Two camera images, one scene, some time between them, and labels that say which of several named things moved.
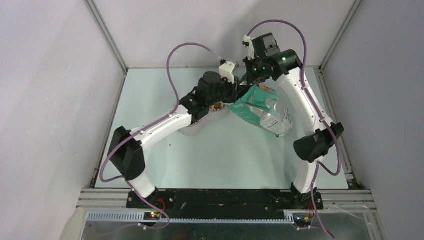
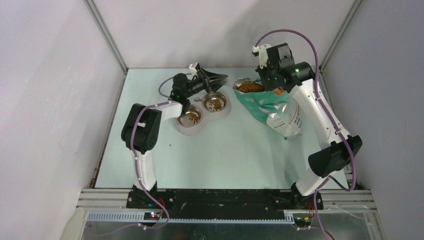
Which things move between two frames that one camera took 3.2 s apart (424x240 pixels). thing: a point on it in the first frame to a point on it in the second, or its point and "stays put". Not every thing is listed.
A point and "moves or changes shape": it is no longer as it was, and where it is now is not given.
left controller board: (151, 216) stays put
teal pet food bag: (265, 108) moves or changes shape
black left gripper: (235, 90) to (213, 81)
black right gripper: (251, 79) to (268, 86)
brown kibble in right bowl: (218, 106) stays put
